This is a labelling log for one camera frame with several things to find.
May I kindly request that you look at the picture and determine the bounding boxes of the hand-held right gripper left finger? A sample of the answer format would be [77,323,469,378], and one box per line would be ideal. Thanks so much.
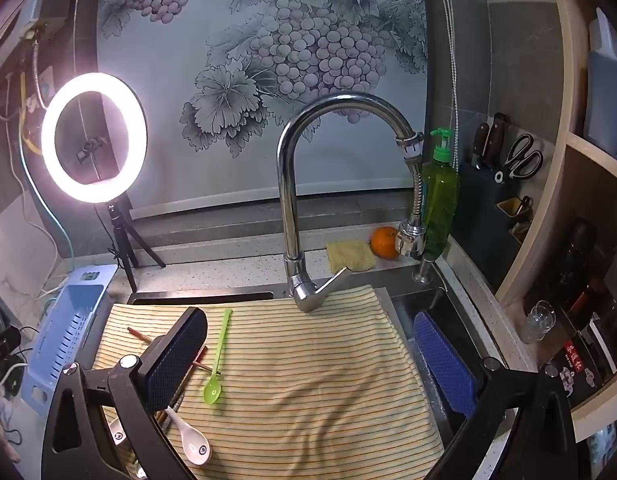
[41,306,209,480]

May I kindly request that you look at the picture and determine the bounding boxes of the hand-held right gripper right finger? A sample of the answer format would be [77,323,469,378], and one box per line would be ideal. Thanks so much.
[413,310,575,480]

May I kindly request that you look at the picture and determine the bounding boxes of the green plastic spoon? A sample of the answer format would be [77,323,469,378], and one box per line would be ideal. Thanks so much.
[203,308,233,405]

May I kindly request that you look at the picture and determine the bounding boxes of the stainless steel fork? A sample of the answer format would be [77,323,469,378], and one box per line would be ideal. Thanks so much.
[167,392,186,428]

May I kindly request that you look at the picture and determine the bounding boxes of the blue plastic drain basket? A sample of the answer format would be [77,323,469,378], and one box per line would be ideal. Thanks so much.
[26,265,118,403]

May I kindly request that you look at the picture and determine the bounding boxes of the white ceramic spoon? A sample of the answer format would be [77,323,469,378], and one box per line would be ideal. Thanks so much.
[107,416,129,448]
[164,406,212,463]

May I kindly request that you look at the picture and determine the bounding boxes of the steel sink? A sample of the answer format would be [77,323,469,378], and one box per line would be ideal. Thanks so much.
[389,282,492,423]

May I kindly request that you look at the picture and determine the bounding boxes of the chrome sink fitting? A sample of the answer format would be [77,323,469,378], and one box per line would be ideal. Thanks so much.
[413,254,435,284]

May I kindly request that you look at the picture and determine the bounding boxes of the clear glass cup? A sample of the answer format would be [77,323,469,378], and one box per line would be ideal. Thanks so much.
[520,300,555,344]

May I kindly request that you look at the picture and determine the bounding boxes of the yellow striped cloth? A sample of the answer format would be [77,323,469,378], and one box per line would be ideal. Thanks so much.
[91,284,447,480]

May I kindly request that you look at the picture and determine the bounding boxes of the orange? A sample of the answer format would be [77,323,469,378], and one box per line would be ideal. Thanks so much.
[371,226,400,261]

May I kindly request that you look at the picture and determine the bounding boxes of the black printed box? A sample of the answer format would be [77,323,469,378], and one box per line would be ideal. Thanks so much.
[546,310,617,403]

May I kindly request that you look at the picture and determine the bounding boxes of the black tripod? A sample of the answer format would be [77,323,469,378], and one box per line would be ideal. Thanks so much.
[106,200,166,293]

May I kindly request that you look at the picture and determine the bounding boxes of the yellow dish sponge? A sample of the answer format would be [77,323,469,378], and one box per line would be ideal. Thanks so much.
[326,240,377,273]

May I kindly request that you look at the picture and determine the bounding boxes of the green dish soap bottle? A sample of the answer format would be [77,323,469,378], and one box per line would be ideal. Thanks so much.
[421,127,461,258]

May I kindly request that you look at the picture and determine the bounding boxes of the dark glass bottle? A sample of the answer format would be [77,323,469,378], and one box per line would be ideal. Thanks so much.
[563,217,598,311]

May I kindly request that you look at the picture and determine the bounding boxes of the chrome faucet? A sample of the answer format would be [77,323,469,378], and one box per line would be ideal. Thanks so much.
[276,92,429,313]

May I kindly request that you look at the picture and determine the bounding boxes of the grape print window blind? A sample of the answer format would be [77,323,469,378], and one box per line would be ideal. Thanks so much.
[96,0,429,206]

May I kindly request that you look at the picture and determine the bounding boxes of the blue plastic container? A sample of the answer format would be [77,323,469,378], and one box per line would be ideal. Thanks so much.
[586,10,617,136]

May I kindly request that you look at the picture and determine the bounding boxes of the wooden shelf unit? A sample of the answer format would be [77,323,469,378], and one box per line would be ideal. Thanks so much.
[493,0,617,441]

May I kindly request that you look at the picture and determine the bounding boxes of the green hose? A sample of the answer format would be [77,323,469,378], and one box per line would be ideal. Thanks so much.
[16,145,72,261]

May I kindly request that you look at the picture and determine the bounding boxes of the dark wall knife rack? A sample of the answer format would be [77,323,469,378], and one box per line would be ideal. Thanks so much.
[459,125,557,293]

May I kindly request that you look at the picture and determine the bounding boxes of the round ring light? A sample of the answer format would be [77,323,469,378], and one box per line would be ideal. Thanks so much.
[41,72,148,205]

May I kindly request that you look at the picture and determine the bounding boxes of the black-handled scissors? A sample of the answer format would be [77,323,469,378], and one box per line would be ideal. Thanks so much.
[503,132,544,181]

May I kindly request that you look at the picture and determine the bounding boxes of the dark-handled kitchen knife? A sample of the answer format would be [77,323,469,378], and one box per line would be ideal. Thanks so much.
[470,122,490,171]
[486,112,510,168]

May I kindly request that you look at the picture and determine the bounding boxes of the white bead cord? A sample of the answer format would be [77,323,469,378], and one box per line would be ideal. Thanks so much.
[437,0,463,171]

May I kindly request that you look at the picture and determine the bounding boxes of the wall-mounted water heater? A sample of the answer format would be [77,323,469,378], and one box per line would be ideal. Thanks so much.
[16,0,76,41]

